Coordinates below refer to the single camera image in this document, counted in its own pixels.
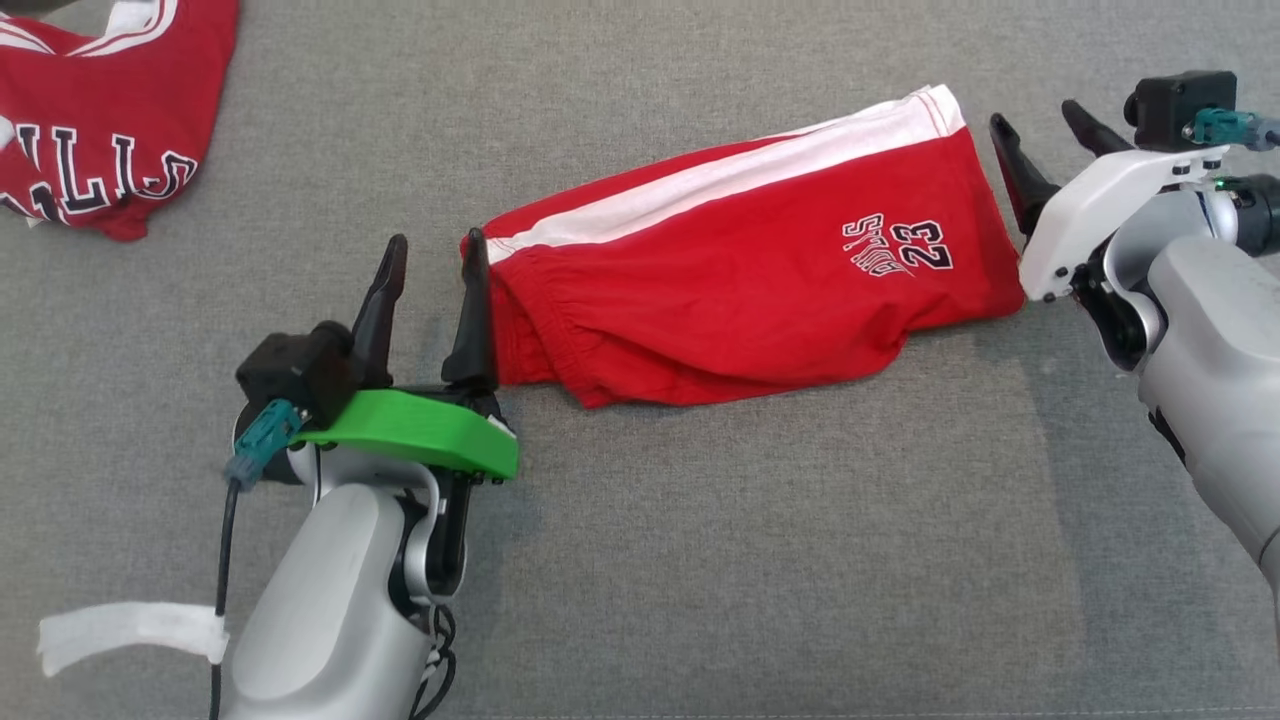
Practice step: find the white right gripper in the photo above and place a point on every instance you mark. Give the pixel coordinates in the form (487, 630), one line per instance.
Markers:
(1090, 210)

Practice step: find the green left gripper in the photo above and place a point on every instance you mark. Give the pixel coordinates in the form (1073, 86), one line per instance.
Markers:
(420, 430)

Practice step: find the red basketball shorts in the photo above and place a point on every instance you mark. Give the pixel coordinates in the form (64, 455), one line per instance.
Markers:
(750, 280)

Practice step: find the red Bulls jersey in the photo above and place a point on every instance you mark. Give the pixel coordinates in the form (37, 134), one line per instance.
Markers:
(100, 100)

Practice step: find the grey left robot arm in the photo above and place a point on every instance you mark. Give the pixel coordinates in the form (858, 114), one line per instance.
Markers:
(330, 600)

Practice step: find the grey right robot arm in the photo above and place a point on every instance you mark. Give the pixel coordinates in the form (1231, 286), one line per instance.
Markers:
(1210, 340)

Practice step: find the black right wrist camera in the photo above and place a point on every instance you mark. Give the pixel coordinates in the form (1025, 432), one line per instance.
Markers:
(1170, 105)

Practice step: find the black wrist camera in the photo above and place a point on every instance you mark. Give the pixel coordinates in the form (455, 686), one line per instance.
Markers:
(300, 370)
(1170, 105)

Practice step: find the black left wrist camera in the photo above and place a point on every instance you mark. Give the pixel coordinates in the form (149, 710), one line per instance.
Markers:
(300, 370)

